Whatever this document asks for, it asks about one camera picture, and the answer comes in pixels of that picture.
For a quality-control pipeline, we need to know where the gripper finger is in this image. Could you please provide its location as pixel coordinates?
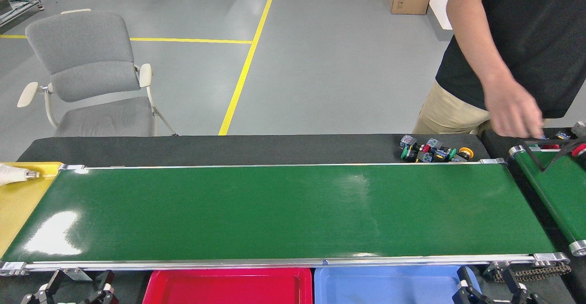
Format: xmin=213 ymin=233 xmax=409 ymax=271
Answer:
xmin=79 ymin=270 xmax=119 ymax=304
xmin=21 ymin=270 xmax=65 ymax=304
xmin=456 ymin=266 xmax=494 ymax=304
xmin=501 ymin=267 xmax=542 ymax=304

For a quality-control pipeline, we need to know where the yellow push button switch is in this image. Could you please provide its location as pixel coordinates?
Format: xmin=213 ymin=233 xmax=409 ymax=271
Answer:
xmin=451 ymin=147 xmax=475 ymax=163

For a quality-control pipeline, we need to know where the yellow plastic tray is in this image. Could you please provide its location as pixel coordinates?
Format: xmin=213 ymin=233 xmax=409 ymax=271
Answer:
xmin=0 ymin=162 xmax=63 ymax=259

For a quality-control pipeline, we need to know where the green feeder conveyor belt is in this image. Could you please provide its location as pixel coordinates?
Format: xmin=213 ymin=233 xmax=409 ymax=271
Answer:
xmin=508 ymin=145 xmax=586 ymax=256

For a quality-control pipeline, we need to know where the long green conveyor belt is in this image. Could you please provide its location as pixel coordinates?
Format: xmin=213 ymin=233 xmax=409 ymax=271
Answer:
xmin=0 ymin=159 xmax=572 ymax=277

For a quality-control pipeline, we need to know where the person's right hand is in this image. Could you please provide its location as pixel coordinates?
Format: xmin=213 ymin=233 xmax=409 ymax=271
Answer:
xmin=483 ymin=77 xmax=546 ymax=140

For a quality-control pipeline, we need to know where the blue plastic bin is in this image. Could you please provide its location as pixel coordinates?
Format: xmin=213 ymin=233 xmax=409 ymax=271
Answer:
xmin=314 ymin=266 xmax=482 ymax=304

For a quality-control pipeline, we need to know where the red plastic bin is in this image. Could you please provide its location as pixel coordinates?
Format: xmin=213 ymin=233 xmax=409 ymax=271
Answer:
xmin=142 ymin=268 xmax=314 ymax=304

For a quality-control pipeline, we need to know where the white light bulb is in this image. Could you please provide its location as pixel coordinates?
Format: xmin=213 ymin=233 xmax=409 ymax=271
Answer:
xmin=0 ymin=164 xmax=41 ymax=186

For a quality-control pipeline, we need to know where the short black padded base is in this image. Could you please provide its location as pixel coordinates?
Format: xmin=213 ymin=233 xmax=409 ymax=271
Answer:
xmin=478 ymin=128 xmax=586 ymax=156

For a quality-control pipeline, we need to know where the long black padded base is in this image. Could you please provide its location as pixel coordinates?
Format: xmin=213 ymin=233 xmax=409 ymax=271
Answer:
xmin=18 ymin=134 xmax=491 ymax=167

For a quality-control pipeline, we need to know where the grey office chair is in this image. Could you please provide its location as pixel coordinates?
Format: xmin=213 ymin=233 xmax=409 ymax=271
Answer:
xmin=17 ymin=9 xmax=178 ymax=137

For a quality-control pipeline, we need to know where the person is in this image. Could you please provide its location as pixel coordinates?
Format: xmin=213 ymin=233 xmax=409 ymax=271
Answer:
xmin=412 ymin=0 xmax=586 ymax=140

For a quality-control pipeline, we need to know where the black drive chain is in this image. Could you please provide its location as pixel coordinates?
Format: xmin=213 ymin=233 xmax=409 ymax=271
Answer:
xmin=485 ymin=263 xmax=573 ymax=282

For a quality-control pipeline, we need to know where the black guide frame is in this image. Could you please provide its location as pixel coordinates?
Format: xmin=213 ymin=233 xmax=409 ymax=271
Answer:
xmin=522 ymin=137 xmax=586 ymax=173

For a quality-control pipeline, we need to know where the green push button switch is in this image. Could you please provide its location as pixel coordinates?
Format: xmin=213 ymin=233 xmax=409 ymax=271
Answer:
xmin=401 ymin=150 xmax=434 ymax=163
xmin=427 ymin=138 xmax=457 ymax=162

